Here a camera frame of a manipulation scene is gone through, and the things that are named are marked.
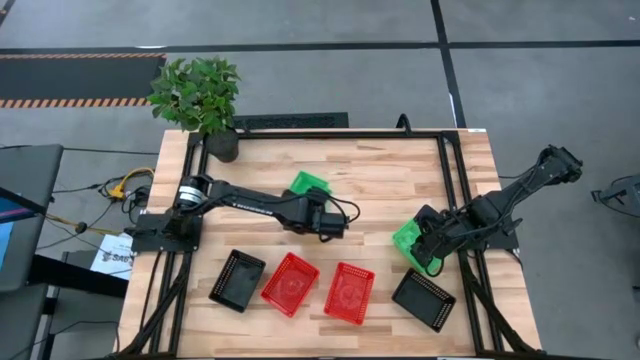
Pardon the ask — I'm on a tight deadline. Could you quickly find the green plastic basket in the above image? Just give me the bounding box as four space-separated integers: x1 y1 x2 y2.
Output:
391 217 446 276
288 170 333 211

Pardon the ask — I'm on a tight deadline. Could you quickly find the black plant pot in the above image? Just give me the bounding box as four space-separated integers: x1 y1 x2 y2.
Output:
204 128 240 164

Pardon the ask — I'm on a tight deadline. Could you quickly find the green leafy artificial plant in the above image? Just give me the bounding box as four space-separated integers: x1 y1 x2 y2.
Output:
147 56 242 136

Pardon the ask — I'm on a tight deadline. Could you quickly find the white printed paper sheet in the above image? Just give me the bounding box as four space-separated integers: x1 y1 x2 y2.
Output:
89 233 135 281

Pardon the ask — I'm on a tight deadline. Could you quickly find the black desk crossbar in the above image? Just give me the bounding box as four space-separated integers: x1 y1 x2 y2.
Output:
27 253 130 299

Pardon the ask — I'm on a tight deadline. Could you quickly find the black hazard-striped floor mat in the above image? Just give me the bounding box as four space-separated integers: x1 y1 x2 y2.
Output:
0 52 167 110

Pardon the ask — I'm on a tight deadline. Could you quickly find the blue-screen monitor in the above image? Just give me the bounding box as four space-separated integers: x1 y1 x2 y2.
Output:
0 185 55 274

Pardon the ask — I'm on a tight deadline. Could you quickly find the dark grey cabinet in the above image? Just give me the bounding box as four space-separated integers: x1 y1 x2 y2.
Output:
0 284 50 360

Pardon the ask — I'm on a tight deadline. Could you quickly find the black metal table frame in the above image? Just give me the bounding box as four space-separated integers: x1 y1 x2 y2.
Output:
107 128 544 360

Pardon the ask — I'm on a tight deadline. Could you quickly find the black cable bundle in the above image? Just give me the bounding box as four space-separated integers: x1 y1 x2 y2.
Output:
97 172 154 216

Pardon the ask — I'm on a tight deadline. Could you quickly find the yellow cable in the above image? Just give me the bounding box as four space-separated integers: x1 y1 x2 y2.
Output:
107 167 156 199

